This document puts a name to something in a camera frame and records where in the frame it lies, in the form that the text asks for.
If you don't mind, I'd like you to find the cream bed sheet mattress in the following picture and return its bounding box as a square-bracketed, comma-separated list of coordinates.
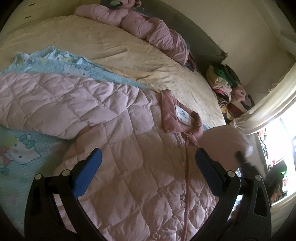
[1, 16, 225, 128]

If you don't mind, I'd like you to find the dark grey headboard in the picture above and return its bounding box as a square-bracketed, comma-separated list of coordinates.
[142, 0, 228, 72]

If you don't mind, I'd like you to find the cream curtain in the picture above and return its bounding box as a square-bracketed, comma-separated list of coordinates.
[231, 64, 295, 135]

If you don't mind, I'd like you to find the cream wardrobe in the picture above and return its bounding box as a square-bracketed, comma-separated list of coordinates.
[0, 0, 79, 33]

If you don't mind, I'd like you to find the blue cartoon print blanket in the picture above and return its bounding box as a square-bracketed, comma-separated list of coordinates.
[1, 46, 144, 233]

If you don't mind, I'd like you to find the pink quilted coat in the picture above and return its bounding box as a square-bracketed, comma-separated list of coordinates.
[1, 73, 252, 240]

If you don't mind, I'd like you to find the pile of folded clothes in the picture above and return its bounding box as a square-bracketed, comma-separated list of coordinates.
[206, 63, 255, 124]

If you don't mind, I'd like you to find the crumpled pink puffer jacket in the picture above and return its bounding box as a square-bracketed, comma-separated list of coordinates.
[74, 1, 189, 66]

